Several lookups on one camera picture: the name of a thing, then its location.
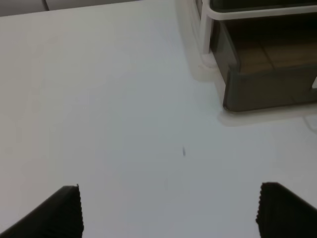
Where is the dark translucent drawer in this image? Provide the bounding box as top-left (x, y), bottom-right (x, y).
top-left (210, 0), bottom-right (317, 12)
top-left (210, 14), bottom-right (317, 112)

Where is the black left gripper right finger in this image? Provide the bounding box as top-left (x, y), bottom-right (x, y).
top-left (256, 182), bottom-right (317, 238)

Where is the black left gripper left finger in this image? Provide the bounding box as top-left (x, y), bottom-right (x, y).
top-left (0, 185), bottom-right (84, 238)

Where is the white plastic drawer cabinet frame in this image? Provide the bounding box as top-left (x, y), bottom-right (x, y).
top-left (175, 0), bottom-right (317, 82)

